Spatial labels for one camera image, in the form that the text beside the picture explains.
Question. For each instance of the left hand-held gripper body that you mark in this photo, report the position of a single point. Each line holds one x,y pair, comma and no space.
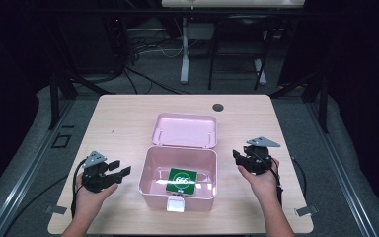
93,179

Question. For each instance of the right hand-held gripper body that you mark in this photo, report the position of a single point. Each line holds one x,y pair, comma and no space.
259,161

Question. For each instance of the pink storage box with lid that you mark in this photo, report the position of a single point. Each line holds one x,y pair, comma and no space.
177,158

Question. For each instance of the green card with white circle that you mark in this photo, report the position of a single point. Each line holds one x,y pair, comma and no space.
181,181

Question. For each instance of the person's left hand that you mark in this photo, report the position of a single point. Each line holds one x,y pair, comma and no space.
89,200

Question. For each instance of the person's right hand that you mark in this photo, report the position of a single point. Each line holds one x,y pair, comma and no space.
265,186

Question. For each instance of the dark round table grommet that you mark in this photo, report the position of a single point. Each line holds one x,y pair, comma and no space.
217,107

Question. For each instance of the black chair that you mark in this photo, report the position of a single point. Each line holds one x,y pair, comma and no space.
237,49

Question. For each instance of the white desk with legs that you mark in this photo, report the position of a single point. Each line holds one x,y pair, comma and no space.
185,49

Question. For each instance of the grey metal table bracket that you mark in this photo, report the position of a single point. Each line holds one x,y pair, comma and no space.
56,209
306,211

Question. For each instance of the black square floor frame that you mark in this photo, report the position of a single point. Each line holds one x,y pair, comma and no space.
61,141

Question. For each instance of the aluminium floor rail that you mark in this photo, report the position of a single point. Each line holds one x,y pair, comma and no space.
23,184
342,171

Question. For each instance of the black metal frame stand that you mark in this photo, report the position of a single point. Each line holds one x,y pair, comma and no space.
54,98
322,98

